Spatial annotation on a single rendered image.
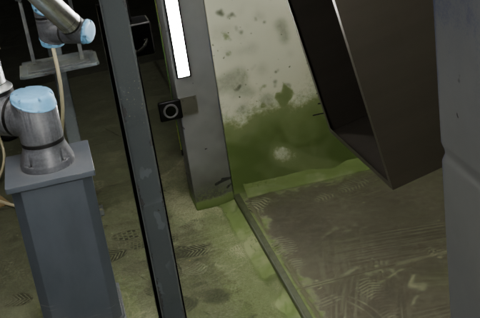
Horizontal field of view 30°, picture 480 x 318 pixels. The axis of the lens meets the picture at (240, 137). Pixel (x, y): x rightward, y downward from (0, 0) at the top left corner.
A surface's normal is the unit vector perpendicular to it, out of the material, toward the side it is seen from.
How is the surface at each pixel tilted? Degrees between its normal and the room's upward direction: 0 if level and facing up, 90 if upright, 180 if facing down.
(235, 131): 90
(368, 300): 0
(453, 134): 90
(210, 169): 90
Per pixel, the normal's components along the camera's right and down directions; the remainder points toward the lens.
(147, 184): 0.23, 0.34
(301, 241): -0.14, -0.91
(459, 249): -0.96, 0.21
